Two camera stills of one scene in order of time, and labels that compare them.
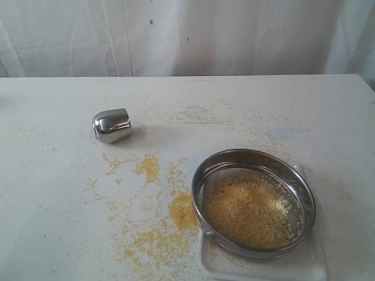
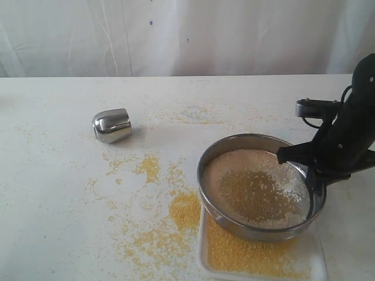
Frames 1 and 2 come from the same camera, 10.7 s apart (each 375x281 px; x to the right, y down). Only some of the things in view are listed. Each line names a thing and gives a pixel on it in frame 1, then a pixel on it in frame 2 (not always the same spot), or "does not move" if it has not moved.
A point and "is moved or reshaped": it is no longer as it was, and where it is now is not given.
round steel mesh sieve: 252,204 is moved or reshaped
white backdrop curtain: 141,38 does not move
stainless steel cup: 112,126 does not move
